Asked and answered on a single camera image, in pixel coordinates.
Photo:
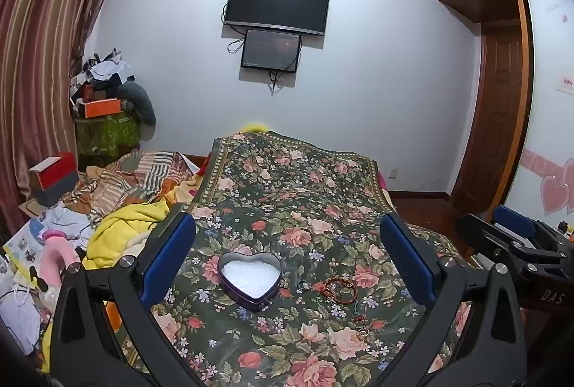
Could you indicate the yellow blanket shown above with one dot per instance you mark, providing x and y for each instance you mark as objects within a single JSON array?
[{"x": 125, "y": 230}]

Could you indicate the pile of papers and bags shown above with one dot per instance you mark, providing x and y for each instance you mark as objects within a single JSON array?
[{"x": 27, "y": 302}]

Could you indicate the striped brown curtain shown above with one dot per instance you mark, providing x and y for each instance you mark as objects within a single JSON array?
[{"x": 40, "y": 55}]

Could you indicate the small black monitor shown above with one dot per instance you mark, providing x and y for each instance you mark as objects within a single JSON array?
[{"x": 271, "y": 48}]

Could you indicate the wooden door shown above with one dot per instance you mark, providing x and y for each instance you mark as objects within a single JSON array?
[{"x": 497, "y": 109}]

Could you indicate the white wardrobe door pink hearts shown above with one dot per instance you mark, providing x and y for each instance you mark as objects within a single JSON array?
[{"x": 549, "y": 100}]

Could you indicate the red box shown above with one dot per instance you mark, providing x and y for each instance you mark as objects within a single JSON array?
[{"x": 56, "y": 172}]

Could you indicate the pile of clothes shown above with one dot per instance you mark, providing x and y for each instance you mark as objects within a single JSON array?
[{"x": 103, "y": 71}]

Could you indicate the white wall socket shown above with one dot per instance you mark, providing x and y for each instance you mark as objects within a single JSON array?
[{"x": 392, "y": 172}]

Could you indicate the pink plush toy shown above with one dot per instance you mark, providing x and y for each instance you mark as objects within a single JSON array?
[{"x": 57, "y": 252}]

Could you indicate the yellow cloth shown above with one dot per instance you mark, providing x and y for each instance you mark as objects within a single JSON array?
[{"x": 255, "y": 127}]

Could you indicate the orange box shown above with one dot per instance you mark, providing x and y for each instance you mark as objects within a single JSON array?
[{"x": 103, "y": 107}]

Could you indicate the heart-shaped tin box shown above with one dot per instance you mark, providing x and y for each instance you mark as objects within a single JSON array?
[{"x": 250, "y": 281}]

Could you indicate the wall-mounted black television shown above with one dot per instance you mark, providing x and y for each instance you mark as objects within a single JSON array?
[{"x": 277, "y": 3}]

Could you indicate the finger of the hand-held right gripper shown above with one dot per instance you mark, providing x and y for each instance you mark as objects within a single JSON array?
[
  {"x": 477, "y": 237},
  {"x": 513, "y": 219}
]

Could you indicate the striped patchwork quilt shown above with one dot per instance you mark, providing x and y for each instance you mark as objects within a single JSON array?
[{"x": 134, "y": 176}]

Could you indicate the floral blanket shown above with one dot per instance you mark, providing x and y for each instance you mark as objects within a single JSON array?
[{"x": 291, "y": 198}]

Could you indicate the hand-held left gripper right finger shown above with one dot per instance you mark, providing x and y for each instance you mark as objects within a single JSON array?
[{"x": 406, "y": 254}]

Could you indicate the pink cloth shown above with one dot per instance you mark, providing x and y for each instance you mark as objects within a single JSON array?
[{"x": 384, "y": 187}]

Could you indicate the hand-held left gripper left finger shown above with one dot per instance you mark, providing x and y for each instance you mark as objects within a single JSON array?
[{"x": 170, "y": 252}]

